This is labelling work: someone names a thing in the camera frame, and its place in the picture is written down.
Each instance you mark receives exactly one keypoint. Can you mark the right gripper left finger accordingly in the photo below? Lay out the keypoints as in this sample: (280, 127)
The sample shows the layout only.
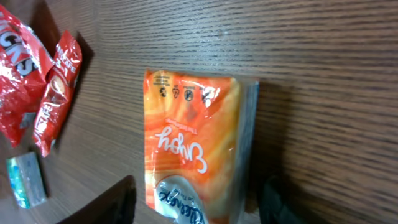
(114, 206)

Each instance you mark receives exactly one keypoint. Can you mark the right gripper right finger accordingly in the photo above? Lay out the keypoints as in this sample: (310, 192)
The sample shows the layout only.
(277, 207)

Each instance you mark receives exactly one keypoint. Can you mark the red candy bag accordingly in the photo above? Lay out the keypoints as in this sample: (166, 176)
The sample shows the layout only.
(25, 64)

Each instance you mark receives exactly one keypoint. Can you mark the teal tissue pack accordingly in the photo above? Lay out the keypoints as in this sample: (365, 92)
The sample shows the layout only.
(26, 180)

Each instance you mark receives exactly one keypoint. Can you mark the red coffee stick sachet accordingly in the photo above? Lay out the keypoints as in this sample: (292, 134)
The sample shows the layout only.
(58, 93)

